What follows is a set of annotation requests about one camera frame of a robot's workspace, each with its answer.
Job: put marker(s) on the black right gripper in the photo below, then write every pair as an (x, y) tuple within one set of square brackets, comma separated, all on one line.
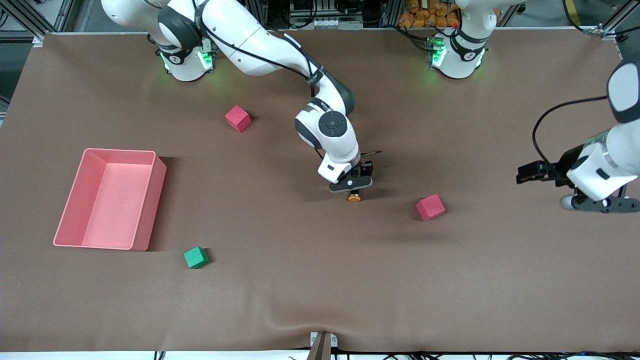
[(366, 167)]

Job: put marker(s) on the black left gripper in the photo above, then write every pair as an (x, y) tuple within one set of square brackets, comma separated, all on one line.
[(564, 164)]

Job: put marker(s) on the orange-capped black push button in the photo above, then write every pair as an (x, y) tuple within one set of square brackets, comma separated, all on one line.
[(354, 198)]

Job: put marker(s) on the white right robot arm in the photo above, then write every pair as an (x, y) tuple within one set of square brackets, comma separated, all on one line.
[(260, 40)]

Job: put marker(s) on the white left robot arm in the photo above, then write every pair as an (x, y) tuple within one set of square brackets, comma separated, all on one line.
[(605, 165)]

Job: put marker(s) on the red foam cube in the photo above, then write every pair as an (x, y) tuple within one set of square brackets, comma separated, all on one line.
[(238, 118), (430, 207)]

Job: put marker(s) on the brown table mat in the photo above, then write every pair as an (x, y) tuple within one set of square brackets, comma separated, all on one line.
[(320, 280)]

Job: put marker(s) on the white terminal block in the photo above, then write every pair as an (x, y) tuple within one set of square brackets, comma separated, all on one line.
[(336, 23)]

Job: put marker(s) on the bag of orange objects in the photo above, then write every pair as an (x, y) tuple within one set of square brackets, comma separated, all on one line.
[(427, 15)]

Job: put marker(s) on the green foam cube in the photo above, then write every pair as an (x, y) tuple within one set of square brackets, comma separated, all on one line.
[(196, 257)]

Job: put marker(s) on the pink plastic bin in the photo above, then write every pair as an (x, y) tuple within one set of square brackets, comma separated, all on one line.
[(112, 200)]

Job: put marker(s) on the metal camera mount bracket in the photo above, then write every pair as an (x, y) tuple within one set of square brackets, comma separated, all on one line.
[(322, 345)]

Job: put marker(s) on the aluminium frame profile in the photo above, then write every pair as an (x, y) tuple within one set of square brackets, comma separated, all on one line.
[(30, 17)]

